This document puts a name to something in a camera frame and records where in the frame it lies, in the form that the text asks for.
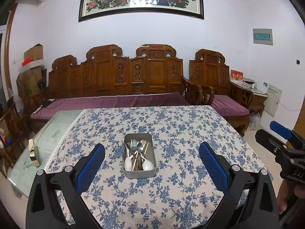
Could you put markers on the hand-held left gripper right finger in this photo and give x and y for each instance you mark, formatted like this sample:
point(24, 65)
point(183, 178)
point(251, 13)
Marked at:
point(213, 167)

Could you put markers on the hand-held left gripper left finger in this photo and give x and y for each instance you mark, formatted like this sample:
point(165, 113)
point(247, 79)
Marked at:
point(91, 164)

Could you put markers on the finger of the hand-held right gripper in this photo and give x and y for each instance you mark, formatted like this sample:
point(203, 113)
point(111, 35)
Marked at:
point(281, 129)
point(269, 140)

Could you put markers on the small white ceramic spoon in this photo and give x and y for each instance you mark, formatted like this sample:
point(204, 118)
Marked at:
point(128, 163)

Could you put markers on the wooden chopstick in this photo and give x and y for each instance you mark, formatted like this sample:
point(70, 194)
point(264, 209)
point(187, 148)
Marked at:
point(145, 151)
point(134, 164)

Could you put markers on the metal fork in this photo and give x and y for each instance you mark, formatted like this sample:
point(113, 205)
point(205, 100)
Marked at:
point(133, 144)
point(143, 142)

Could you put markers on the metal rectangular tray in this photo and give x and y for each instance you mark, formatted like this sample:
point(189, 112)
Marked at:
point(139, 174)

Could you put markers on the small metal spoon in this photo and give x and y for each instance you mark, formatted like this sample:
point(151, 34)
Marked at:
point(140, 147)

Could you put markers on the large white ceramic spoon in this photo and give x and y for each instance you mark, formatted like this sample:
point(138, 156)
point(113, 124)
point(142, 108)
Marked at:
point(148, 165)

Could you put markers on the person's right hand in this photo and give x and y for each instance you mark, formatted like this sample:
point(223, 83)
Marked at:
point(286, 195)

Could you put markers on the clear plastic bag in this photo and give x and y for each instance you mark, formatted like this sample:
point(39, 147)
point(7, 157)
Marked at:
point(255, 121)

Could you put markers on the wooden side table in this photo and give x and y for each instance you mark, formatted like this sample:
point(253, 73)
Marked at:
point(258, 102)

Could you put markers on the white box device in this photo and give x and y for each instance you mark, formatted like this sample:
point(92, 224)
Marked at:
point(262, 87)

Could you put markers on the blue floral tablecloth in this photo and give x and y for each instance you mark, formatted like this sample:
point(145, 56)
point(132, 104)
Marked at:
point(178, 128)

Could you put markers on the purple armchair cushion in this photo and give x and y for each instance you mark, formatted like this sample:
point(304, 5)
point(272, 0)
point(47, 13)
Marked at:
point(226, 105)

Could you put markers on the small grey box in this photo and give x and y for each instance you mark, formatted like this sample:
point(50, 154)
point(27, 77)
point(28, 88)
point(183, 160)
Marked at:
point(247, 83)

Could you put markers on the small cream box on glass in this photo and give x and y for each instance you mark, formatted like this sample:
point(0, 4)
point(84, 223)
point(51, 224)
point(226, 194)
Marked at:
point(33, 152)

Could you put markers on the purple sofa cushion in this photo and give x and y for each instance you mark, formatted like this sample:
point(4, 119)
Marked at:
point(119, 101)

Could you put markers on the red desk calendar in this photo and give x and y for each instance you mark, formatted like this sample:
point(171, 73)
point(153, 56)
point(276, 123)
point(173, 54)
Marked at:
point(236, 75)

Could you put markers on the white remote control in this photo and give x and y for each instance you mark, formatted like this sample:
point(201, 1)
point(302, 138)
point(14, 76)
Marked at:
point(37, 111)

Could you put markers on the wooden side chair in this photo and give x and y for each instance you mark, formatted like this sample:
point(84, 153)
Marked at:
point(14, 124)

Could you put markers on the carved wooden armchair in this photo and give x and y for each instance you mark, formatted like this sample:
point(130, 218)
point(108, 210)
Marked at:
point(209, 71)

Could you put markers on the black standing fan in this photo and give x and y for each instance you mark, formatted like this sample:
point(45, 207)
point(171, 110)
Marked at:
point(42, 84)

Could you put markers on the large cardboard box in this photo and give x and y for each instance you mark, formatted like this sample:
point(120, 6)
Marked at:
point(28, 83)

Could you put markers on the carved wooden sofa bench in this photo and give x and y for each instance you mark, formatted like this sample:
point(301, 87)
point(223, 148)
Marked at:
point(154, 76)

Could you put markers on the red plastic item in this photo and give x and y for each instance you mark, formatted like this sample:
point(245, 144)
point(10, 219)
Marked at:
point(27, 62)

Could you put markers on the small cardboard box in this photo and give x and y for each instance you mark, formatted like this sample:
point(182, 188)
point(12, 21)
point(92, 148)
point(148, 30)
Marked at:
point(34, 53)

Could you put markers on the white wall panel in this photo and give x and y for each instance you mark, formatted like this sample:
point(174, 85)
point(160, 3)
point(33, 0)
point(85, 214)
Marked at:
point(272, 100)

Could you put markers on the wall electrical panel box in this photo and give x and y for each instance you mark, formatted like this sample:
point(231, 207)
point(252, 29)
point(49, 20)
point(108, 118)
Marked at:
point(262, 37)

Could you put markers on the wooden door frame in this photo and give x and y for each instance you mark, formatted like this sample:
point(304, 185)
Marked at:
point(8, 52)

